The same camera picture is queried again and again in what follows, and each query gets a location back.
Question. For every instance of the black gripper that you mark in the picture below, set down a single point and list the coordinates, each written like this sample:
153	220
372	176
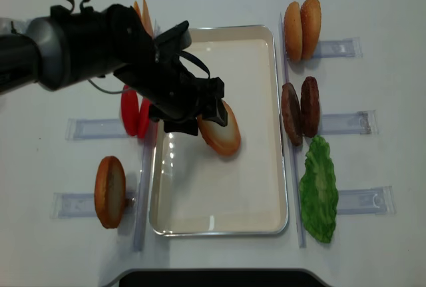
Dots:
178	95

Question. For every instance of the bun half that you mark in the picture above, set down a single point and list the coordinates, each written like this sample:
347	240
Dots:
110	192
224	140

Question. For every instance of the black robot base front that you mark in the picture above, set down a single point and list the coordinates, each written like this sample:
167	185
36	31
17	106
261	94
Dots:
222	277

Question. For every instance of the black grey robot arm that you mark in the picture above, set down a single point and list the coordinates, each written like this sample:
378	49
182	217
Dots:
64	49

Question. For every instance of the right red tomato slice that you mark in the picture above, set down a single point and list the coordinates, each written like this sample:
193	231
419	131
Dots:
144	120

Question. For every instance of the red tomato slice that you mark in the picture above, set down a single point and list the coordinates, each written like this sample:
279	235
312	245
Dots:
144	120
129	108

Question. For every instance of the left red tomato slice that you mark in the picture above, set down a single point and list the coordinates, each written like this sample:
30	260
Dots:
129	108

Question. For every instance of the left brown meat patty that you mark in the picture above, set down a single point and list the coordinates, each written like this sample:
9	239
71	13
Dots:
291	114

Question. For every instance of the brown meat patty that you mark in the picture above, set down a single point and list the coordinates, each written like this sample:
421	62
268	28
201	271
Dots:
310	107
291	114

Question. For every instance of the right brown meat patty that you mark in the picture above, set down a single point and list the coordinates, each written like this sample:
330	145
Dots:
310	107

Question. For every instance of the right orange cheese slice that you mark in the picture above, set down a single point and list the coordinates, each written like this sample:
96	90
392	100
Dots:
146	20

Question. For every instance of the orange cheese slice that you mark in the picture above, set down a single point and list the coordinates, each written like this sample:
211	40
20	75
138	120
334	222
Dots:
146	20
136	8

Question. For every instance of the left orange cheese slice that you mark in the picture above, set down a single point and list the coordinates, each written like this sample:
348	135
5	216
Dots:
136	8

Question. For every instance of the green lettuce leaf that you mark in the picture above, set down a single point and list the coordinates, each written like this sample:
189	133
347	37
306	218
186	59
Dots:
318	192

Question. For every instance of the white metal baking tray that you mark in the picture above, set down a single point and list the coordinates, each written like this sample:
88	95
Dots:
196	192

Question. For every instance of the clear holder middle left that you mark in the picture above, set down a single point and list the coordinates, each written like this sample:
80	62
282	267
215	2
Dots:
87	129

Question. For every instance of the clear holder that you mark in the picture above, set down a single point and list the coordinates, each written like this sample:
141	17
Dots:
73	205
358	123
350	47
87	129
377	200

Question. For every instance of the left upper right bun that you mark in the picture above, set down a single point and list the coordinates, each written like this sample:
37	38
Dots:
293	32

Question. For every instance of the clear holder middle right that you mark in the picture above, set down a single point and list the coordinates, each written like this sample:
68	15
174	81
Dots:
358	123

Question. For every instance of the clear holder bottom left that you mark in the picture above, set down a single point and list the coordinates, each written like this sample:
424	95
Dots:
73	205

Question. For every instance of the clear holder top right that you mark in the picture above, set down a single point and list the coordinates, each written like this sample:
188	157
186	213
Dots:
350	47

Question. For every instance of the clear holder bottom right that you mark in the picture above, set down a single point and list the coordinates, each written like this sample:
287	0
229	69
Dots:
377	200

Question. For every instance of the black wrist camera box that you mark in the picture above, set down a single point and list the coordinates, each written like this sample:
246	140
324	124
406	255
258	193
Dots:
172	42

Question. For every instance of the right clear long rail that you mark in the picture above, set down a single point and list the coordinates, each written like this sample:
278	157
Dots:
292	149

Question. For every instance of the clear long rail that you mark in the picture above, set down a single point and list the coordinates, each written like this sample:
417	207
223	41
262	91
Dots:
148	151
292	149

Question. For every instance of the left clear long rail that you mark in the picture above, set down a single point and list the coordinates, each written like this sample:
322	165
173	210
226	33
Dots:
148	151

